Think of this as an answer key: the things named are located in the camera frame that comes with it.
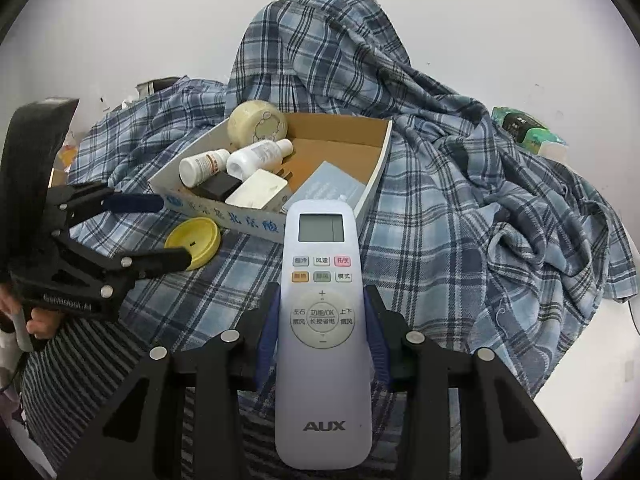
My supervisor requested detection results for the person's left hand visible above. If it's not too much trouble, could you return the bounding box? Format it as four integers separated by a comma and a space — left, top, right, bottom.
0, 282, 65, 341

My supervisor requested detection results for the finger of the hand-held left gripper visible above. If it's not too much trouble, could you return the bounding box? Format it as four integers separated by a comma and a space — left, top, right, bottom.
50, 232, 194, 293
46, 182, 166, 227

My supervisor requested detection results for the yellow round lid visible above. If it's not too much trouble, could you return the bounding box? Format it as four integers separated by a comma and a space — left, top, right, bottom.
164, 217, 222, 272

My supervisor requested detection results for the white remote control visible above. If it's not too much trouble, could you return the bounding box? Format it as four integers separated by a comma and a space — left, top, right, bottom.
274, 199, 374, 471

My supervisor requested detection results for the small white plastic bottle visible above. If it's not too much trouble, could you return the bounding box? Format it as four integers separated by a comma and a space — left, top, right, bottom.
226, 138, 294, 181

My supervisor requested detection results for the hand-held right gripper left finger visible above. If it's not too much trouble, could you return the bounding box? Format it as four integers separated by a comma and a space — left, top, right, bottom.
57, 282, 282, 480

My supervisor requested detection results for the cream round jar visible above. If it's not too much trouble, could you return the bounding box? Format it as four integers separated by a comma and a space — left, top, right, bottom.
227, 101, 288, 151

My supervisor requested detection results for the square display case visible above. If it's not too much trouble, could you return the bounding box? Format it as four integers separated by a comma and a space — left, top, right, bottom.
282, 161, 367, 216

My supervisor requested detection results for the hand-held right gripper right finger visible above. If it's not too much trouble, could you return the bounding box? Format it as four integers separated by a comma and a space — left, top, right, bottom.
362, 284, 583, 480

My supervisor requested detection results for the grey striped cloth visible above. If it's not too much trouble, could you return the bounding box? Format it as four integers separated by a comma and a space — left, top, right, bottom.
20, 317, 401, 480

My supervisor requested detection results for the black cube adapter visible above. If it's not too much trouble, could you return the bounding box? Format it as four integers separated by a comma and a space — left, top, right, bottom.
196, 172, 243, 201

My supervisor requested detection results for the white pill bottle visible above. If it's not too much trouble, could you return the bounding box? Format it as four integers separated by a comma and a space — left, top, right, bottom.
178, 149, 232, 187

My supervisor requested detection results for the blue plaid cloth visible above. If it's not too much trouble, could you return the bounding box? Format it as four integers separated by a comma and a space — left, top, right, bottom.
67, 0, 640, 401

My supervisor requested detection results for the white power adapter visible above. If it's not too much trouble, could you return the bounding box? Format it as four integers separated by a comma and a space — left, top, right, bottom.
225, 168, 293, 211

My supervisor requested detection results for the grey fabric bag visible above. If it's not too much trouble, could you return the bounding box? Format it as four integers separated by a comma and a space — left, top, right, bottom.
136, 77, 181, 97

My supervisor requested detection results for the green tissue pack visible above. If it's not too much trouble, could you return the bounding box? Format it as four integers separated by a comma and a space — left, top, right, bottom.
491, 106, 568, 158

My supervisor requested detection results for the shallow cardboard box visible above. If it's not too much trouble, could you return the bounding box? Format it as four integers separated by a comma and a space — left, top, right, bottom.
148, 112, 393, 246

